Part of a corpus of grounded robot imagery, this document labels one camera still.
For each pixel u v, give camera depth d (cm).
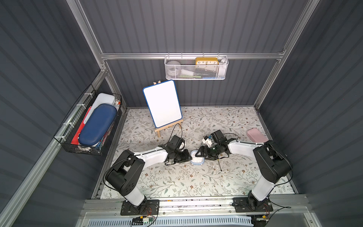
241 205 73
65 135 61
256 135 101
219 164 89
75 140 65
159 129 98
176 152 75
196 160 87
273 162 49
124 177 45
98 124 67
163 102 87
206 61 87
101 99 77
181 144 76
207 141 88
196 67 90
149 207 73
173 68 83
